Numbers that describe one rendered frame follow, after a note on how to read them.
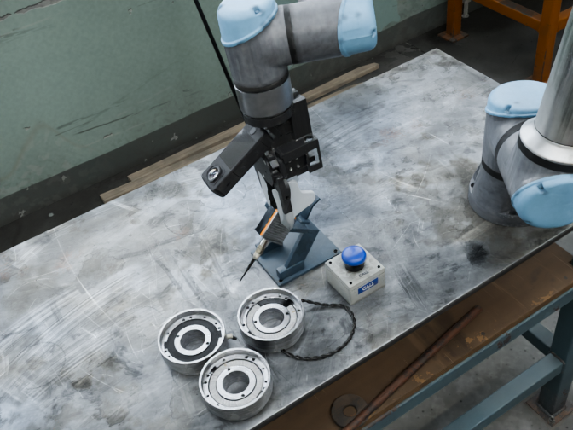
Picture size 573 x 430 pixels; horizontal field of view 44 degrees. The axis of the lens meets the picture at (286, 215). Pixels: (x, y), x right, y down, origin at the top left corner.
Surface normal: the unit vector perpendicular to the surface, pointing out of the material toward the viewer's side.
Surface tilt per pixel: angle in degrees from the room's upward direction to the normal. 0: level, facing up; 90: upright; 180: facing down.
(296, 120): 87
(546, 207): 98
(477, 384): 0
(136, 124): 90
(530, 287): 0
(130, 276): 0
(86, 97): 90
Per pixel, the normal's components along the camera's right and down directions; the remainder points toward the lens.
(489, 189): -0.79, 0.24
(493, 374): -0.11, -0.73
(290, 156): 0.46, 0.53
